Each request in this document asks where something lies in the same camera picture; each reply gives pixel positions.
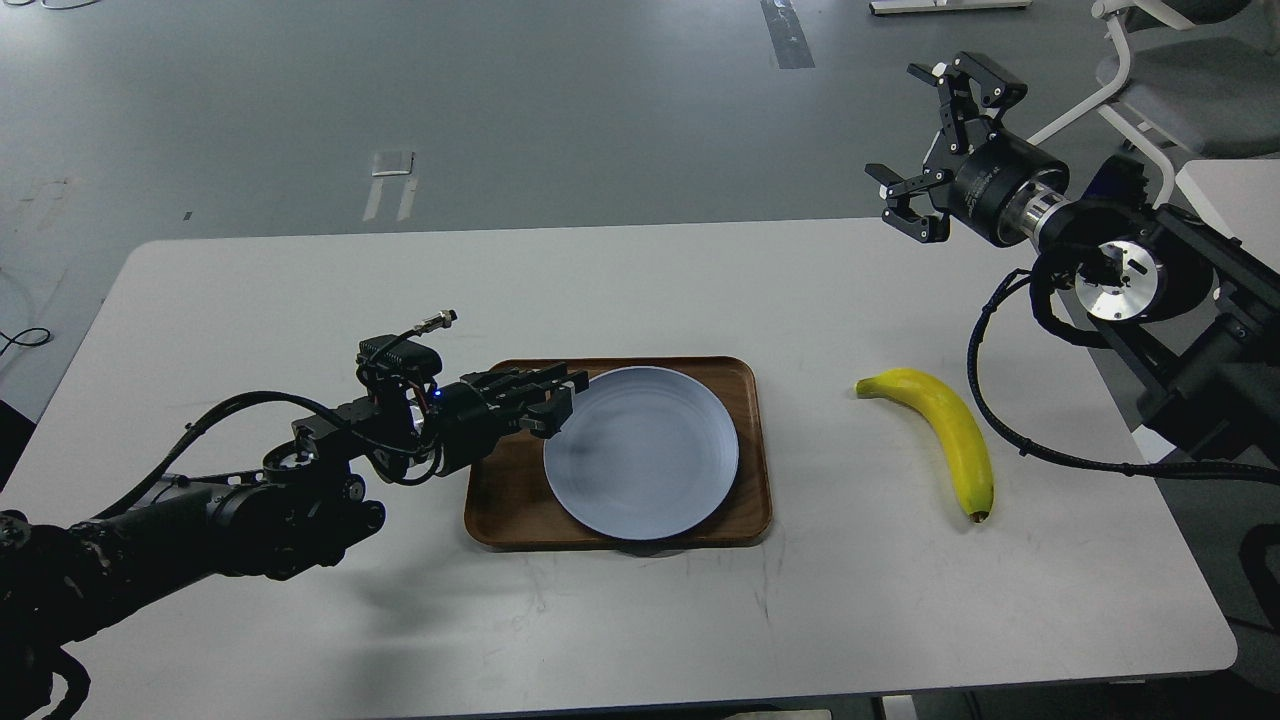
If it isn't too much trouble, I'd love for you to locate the white furniture base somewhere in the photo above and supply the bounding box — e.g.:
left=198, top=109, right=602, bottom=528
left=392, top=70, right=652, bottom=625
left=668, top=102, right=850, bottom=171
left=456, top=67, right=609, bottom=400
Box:
left=868, top=0, right=1033, bottom=17

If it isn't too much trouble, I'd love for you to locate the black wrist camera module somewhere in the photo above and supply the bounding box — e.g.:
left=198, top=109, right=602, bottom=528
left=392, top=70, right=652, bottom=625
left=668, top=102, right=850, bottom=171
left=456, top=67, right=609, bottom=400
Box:
left=356, top=334, right=443, bottom=388

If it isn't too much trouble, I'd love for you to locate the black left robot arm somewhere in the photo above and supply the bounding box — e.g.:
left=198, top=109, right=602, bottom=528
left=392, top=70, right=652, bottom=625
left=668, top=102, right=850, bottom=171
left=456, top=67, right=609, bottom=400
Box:
left=1, top=310, right=589, bottom=719

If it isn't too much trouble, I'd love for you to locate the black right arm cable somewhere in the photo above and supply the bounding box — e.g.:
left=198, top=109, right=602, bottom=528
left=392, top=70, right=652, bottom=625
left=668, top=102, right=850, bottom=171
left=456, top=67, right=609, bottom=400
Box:
left=966, top=266, right=1280, bottom=486

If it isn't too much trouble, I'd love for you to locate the white side table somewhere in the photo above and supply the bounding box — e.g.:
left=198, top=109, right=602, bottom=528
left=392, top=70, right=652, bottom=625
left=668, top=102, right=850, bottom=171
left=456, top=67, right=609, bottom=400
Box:
left=1175, top=158, right=1279, bottom=272

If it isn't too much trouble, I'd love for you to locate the yellow banana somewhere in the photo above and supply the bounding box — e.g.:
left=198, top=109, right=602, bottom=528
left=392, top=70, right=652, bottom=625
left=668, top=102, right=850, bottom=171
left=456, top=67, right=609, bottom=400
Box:
left=852, top=366, right=996, bottom=524

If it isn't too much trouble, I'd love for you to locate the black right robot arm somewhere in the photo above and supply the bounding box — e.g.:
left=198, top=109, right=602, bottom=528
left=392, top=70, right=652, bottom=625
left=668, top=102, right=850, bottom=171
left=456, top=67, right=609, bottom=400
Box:
left=865, top=53, right=1279, bottom=471

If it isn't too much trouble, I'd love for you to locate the white grey office chair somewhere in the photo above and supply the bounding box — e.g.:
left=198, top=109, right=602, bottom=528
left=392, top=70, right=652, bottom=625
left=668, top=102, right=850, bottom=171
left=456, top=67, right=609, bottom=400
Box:
left=1030, top=1, right=1279, bottom=208

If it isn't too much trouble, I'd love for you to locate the light blue plate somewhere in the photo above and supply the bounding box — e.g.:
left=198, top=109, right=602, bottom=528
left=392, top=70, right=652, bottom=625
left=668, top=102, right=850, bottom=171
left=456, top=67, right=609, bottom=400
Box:
left=543, top=366, right=740, bottom=541

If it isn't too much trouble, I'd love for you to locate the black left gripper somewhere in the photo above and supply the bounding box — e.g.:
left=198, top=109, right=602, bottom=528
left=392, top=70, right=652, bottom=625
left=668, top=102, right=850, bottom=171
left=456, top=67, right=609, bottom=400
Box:
left=430, top=364, right=589, bottom=477

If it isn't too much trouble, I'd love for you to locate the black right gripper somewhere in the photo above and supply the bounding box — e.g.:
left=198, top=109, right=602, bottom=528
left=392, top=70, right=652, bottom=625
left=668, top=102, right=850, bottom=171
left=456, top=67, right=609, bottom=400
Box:
left=865, top=53, right=1071, bottom=247

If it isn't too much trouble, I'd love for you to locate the brown wooden tray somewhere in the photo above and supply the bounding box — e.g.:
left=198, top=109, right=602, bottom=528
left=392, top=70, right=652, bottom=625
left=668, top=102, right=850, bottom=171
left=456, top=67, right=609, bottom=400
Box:
left=463, top=356, right=773, bottom=553

